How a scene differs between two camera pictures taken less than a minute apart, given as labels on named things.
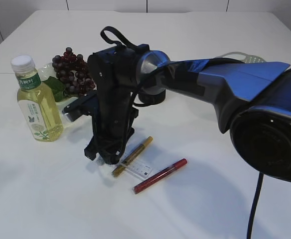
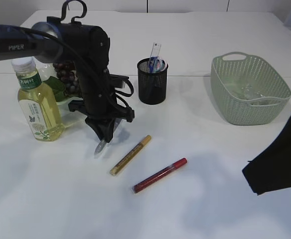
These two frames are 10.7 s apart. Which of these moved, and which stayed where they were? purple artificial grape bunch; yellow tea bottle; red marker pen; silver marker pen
Moved: silver marker pen
Stayed: yellow tea bottle; purple artificial grape bunch; red marker pen
